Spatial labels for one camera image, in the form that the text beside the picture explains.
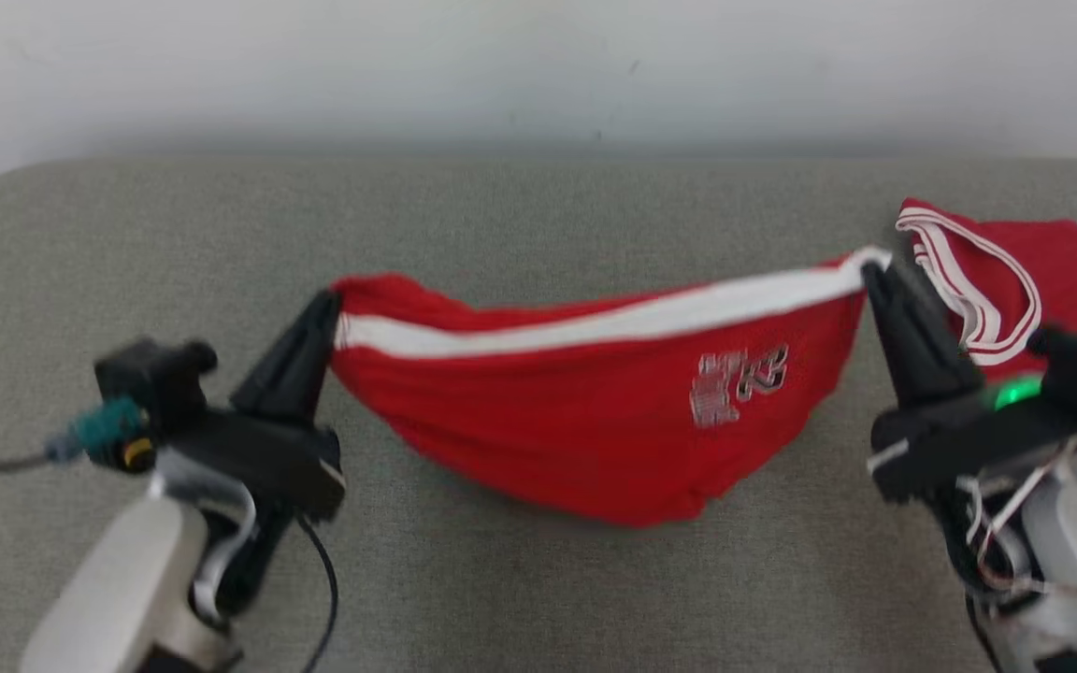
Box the red basketball jersey white trim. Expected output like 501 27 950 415
896 196 1077 377

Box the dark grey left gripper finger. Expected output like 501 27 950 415
231 291 335 422
299 291 345 430

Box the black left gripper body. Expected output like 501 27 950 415
164 403 347 523

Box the red shorts white stripe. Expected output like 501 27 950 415
328 245 893 527

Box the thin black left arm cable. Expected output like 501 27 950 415
294 512 342 673

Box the red white thin wire bundle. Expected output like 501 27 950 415
955 437 1077 648

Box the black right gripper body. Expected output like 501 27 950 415
869 373 1077 507

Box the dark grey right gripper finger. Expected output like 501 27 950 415
861 264 924 410
875 261 986 406

